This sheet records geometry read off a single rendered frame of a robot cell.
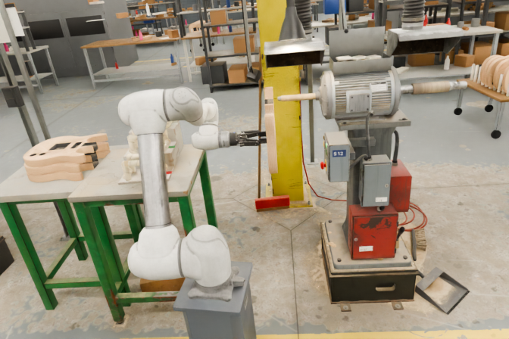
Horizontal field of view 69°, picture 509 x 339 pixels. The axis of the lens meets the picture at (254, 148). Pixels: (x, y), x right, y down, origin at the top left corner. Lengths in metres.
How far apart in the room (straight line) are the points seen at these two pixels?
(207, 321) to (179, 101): 0.89
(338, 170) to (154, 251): 0.90
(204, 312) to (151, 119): 0.78
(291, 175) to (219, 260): 1.81
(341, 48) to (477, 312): 1.69
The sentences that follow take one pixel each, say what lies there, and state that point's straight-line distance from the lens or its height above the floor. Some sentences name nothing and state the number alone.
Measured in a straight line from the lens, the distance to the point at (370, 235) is 2.22.
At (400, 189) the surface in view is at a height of 0.71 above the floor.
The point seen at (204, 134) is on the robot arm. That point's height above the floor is 1.11.
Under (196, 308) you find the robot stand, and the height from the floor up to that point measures 0.70.
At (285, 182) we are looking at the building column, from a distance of 3.23.
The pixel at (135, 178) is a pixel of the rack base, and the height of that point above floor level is 0.94.
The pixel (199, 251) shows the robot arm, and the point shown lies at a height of 0.93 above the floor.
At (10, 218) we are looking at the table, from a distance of 2.57.
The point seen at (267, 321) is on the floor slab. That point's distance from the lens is 2.42.
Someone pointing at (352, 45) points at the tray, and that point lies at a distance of 2.06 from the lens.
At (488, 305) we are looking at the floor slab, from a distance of 2.71.
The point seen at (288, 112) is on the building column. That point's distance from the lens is 2.96.
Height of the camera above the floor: 1.85
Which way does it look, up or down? 25 degrees down
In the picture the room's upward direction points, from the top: 6 degrees counter-clockwise
